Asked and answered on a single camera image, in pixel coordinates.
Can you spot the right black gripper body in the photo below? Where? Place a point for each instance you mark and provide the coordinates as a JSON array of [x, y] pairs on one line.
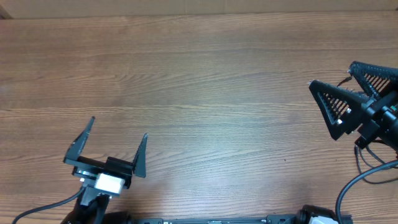
[[382, 116]]

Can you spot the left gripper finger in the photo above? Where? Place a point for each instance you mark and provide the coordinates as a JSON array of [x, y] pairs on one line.
[[139, 162], [77, 146]]

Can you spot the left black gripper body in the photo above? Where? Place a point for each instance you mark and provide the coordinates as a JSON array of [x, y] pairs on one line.
[[111, 167]]

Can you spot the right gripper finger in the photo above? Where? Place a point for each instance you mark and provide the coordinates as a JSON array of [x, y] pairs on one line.
[[376, 81], [341, 109]]

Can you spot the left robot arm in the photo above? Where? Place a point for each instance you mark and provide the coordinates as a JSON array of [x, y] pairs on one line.
[[91, 204]]

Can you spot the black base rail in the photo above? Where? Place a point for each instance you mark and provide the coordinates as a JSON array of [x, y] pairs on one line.
[[270, 219]]

